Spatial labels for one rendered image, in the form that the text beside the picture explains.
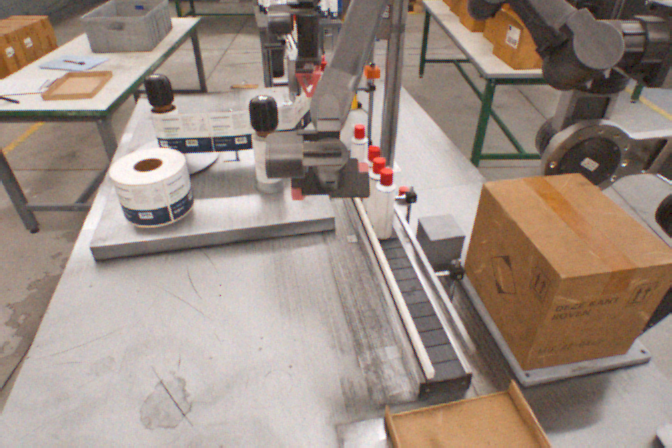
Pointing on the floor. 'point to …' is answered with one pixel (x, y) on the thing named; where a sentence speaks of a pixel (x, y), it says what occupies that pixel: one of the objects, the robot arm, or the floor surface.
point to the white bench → (136, 65)
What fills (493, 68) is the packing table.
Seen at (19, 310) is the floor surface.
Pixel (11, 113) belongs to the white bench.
